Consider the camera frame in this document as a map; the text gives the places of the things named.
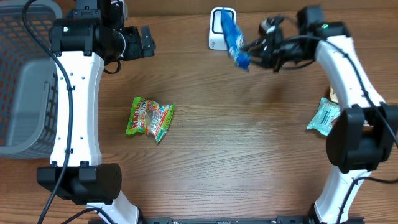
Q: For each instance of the light teal snack packet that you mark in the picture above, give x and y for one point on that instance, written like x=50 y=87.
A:
x=326 y=114

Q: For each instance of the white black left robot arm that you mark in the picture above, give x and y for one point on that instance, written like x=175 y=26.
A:
x=82 y=44

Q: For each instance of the beige brown cookie pouch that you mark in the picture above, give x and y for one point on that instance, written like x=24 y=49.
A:
x=334 y=99

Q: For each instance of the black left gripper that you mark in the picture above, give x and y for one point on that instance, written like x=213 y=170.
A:
x=137 y=50

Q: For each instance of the white barcode scanner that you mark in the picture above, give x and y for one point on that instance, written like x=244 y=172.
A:
x=216 y=37

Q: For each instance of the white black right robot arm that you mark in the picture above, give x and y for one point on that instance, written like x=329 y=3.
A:
x=365 y=131

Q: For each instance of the green Haribo gummy bag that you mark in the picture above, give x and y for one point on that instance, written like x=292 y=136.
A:
x=150 y=118

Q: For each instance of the blue Oreo cookie pack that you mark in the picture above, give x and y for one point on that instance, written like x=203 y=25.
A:
x=234 y=39

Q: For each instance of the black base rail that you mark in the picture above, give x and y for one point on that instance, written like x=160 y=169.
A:
x=277 y=220

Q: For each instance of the grey plastic mesh basket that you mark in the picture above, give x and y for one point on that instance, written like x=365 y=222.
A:
x=29 y=91

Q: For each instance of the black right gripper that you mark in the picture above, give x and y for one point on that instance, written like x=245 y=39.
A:
x=267 y=48

